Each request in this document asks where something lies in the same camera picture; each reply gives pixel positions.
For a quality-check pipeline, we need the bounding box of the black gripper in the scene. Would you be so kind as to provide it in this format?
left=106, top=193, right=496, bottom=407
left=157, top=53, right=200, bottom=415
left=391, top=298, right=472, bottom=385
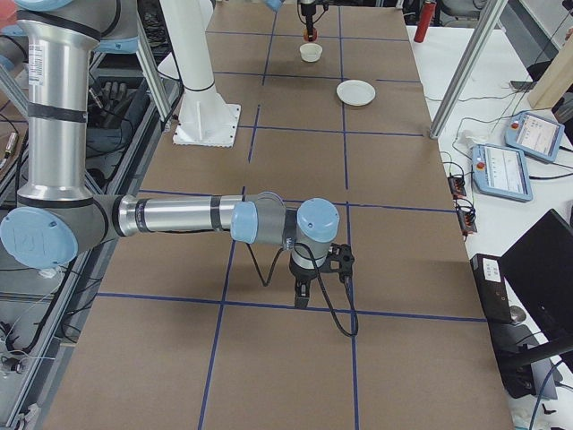
left=299, top=0, right=318, bottom=30
left=289, top=257, right=324, bottom=308

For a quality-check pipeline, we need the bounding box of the red yellow apple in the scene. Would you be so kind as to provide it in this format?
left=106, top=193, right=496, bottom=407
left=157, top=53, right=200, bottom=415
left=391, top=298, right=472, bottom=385
left=303, top=27, right=318, bottom=42

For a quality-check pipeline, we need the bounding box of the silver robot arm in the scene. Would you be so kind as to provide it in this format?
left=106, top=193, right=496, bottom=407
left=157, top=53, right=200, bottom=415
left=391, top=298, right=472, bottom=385
left=1, top=1, right=343, bottom=308
left=264, top=0, right=320, bottom=42

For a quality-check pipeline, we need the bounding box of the white bowl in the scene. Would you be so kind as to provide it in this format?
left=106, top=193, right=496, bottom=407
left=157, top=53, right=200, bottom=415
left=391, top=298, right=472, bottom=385
left=299, top=43, right=323, bottom=63

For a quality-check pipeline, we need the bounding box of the white round plate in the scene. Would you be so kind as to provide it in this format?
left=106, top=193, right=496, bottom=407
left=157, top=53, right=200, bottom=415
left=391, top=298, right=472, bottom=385
left=336, top=80, right=376, bottom=107

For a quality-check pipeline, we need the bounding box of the red bottle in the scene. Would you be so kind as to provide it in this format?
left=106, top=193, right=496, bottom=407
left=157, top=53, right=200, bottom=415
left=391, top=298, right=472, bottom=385
left=414, top=0, right=436, bottom=43

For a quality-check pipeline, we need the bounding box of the black box device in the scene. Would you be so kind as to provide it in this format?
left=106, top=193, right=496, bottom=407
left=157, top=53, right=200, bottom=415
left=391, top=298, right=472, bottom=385
left=470, top=254, right=526, bottom=325

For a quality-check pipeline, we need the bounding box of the orange black connector board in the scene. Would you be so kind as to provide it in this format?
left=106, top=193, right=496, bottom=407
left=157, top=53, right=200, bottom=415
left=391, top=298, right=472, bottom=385
left=447, top=175, right=466, bottom=199

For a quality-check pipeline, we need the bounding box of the near teach pendant tablet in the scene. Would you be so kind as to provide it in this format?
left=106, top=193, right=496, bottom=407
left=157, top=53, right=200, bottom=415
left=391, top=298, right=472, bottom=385
left=471, top=144, right=533, bottom=202

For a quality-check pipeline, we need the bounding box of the teach pendant tablet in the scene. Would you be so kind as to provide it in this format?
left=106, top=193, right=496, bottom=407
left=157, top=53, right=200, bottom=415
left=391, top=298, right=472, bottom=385
left=505, top=112, right=565, bottom=163
left=471, top=144, right=533, bottom=202

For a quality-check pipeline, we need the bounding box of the black laptop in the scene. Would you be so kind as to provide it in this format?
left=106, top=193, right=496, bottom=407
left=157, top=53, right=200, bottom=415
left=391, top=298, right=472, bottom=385
left=500, top=209, right=572, bottom=340

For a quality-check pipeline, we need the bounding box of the far teach pendant tablet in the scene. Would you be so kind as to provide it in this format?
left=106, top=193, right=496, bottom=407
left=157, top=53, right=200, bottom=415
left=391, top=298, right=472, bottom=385
left=505, top=112, right=565, bottom=163

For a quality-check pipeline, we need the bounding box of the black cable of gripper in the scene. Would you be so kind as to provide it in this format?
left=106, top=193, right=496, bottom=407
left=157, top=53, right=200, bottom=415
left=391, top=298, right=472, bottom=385
left=244, top=244, right=359, bottom=338

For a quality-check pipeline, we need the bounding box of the wrist black camera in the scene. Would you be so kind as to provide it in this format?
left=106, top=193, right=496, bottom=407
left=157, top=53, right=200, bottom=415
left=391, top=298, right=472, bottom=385
left=322, top=244, right=355, bottom=284

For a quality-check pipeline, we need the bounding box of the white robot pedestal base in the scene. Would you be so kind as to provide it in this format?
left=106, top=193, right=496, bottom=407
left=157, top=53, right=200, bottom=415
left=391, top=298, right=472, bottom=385
left=160, top=1, right=241, bottom=148

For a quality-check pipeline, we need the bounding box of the aluminium frame post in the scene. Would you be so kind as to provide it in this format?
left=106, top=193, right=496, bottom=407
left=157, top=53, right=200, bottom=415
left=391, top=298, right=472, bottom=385
left=429, top=0, right=508, bottom=139

